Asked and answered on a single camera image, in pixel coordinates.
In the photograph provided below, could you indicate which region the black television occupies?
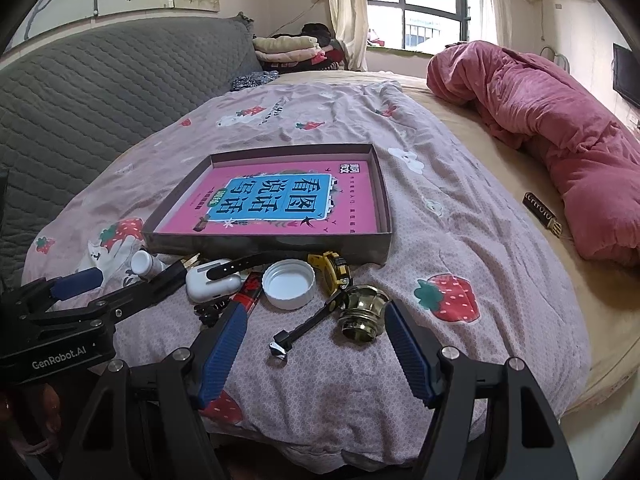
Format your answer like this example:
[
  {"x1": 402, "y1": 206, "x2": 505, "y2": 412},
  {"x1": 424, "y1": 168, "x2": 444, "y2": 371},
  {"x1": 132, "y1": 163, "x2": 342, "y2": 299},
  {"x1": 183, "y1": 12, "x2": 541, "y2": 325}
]
[{"x1": 612, "y1": 43, "x2": 640, "y2": 111}]

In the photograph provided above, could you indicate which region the white plastic lid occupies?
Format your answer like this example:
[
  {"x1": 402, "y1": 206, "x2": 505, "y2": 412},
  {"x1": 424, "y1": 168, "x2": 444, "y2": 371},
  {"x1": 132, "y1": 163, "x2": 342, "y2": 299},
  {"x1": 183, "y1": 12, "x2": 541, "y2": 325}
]
[{"x1": 261, "y1": 259, "x2": 317, "y2": 310}]

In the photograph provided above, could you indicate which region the strawberry printed pink blanket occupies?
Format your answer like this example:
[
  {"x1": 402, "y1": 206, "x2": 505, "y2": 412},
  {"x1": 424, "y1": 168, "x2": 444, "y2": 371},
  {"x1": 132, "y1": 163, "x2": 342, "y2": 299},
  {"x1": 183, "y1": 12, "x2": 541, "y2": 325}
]
[{"x1": 22, "y1": 80, "x2": 593, "y2": 461}]

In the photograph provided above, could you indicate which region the dark patterned cloth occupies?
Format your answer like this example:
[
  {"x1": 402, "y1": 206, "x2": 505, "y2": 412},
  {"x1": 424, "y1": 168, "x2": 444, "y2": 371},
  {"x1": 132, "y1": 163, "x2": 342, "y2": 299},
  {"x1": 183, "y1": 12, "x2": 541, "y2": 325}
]
[{"x1": 230, "y1": 71, "x2": 280, "y2": 92}]

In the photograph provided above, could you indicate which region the metal rack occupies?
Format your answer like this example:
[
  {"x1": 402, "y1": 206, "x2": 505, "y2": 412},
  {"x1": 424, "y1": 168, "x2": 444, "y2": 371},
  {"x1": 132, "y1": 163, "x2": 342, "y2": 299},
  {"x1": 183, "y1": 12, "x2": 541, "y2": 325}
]
[{"x1": 539, "y1": 45, "x2": 571, "y2": 75}]

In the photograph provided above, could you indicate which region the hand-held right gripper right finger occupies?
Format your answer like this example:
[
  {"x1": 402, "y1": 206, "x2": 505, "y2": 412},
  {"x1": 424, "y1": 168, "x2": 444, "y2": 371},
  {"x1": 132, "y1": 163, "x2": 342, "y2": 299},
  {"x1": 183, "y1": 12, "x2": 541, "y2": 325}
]
[{"x1": 383, "y1": 299, "x2": 583, "y2": 480}]

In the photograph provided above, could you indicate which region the red lighter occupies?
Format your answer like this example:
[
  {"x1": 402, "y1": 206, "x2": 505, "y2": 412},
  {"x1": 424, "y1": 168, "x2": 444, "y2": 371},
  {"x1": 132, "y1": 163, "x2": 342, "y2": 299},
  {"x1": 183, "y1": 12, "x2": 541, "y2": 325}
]
[{"x1": 234, "y1": 272, "x2": 264, "y2": 317}]

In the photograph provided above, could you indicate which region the brass door knob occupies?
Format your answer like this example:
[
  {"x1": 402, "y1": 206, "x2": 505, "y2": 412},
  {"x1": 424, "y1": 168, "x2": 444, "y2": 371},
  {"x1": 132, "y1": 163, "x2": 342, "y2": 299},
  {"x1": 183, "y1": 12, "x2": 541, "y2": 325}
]
[{"x1": 336, "y1": 285, "x2": 389, "y2": 344}]

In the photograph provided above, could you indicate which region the grey quilted headboard cover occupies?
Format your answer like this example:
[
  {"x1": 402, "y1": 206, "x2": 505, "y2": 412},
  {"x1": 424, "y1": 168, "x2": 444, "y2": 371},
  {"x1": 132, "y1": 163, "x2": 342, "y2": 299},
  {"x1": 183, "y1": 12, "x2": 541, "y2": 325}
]
[{"x1": 0, "y1": 16, "x2": 263, "y2": 281}]

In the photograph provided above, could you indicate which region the small black plastic part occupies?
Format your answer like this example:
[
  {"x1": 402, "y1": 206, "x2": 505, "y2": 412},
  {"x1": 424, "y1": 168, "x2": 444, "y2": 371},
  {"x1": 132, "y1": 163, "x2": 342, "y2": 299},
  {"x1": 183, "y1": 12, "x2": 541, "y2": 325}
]
[{"x1": 194, "y1": 304, "x2": 222, "y2": 330}]

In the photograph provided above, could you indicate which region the white earbuds case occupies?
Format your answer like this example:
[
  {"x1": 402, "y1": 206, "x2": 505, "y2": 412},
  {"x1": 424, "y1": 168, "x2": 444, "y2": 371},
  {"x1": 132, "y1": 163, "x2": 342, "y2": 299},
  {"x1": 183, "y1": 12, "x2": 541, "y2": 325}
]
[{"x1": 186, "y1": 259, "x2": 242, "y2": 304}]

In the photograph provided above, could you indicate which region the pink book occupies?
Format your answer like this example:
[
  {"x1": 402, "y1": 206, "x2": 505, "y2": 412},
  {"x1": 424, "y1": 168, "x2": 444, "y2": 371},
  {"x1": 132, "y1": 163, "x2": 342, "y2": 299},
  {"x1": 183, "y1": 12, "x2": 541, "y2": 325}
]
[{"x1": 167, "y1": 160, "x2": 378, "y2": 235}]

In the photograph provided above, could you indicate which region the black mattress label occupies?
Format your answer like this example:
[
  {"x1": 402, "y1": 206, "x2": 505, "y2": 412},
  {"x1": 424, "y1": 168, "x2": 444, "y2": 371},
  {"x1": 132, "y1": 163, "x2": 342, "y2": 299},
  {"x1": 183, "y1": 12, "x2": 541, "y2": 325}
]
[{"x1": 522, "y1": 191, "x2": 563, "y2": 235}]

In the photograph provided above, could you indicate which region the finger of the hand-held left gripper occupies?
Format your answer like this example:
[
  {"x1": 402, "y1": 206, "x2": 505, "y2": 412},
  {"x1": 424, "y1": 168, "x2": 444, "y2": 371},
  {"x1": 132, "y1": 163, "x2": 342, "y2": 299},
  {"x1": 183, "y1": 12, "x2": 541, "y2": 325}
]
[
  {"x1": 15, "y1": 266, "x2": 104, "y2": 313},
  {"x1": 82, "y1": 256, "x2": 201, "y2": 323}
]

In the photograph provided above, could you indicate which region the black yellow wrist watch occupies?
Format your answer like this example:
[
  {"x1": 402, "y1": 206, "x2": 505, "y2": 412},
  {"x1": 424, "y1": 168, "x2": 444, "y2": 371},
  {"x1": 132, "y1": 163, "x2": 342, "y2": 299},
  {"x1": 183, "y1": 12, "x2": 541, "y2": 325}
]
[{"x1": 207, "y1": 251, "x2": 352, "y2": 297}]

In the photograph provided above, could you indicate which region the person's left hand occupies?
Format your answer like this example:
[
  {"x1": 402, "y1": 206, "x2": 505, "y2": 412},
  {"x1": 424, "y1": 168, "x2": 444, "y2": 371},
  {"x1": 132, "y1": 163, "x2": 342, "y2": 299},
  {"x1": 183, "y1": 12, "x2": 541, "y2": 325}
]
[{"x1": 0, "y1": 385, "x2": 66, "y2": 466}]

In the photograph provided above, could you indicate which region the black plastic tool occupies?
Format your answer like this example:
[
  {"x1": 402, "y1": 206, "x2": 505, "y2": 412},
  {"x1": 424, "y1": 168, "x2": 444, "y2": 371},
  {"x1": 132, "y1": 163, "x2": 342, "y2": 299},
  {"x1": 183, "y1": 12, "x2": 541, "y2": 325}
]
[{"x1": 268, "y1": 290, "x2": 348, "y2": 359}]

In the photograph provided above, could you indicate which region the pink plush comforter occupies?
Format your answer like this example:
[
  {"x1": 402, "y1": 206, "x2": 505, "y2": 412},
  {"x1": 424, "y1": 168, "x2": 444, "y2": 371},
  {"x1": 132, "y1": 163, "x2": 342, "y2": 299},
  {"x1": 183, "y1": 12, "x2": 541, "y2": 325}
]
[{"x1": 426, "y1": 40, "x2": 640, "y2": 266}]

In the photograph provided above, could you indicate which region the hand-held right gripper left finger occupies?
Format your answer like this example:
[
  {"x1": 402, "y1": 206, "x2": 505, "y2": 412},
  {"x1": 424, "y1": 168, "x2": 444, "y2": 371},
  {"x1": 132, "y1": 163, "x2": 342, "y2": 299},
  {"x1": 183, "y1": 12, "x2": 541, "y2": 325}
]
[{"x1": 60, "y1": 304, "x2": 250, "y2": 480}]

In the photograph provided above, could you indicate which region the white pill bottle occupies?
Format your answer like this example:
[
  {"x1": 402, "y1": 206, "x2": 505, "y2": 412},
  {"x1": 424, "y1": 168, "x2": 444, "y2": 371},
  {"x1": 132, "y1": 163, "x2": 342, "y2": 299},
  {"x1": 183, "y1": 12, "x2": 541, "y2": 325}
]
[{"x1": 130, "y1": 250, "x2": 166, "y2": 281}]

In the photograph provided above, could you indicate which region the sheer white curtain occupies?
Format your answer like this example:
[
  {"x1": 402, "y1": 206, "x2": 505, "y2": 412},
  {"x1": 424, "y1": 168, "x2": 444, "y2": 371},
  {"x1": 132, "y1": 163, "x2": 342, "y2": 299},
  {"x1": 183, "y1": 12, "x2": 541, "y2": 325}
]
[{"x1": 481, "y1": 0, "x2": 514, "y2": 49}]

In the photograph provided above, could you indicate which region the stack of folded clothes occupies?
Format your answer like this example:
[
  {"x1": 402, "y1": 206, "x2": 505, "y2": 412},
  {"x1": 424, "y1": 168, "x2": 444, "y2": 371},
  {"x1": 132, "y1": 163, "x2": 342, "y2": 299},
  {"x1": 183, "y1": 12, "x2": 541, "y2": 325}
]
[{"x1": 252, "y1": 22, "x2": 352, "y2": 74}]

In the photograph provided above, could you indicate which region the cream curtain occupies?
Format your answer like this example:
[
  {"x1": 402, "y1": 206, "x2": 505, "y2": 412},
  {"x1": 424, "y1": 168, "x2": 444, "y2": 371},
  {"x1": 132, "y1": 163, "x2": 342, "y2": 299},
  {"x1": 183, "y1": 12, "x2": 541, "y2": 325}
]
[{"x1": 324, "y1": 0, "x2": 369, "y2": 72}]

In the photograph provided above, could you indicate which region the grey cardboard box lid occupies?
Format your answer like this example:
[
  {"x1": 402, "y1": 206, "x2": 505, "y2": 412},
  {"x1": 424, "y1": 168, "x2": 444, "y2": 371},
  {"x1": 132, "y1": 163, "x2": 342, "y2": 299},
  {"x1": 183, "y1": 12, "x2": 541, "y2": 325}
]
[{"x1": 141, "y1": 143, "x2": 392, "y2": 267}]

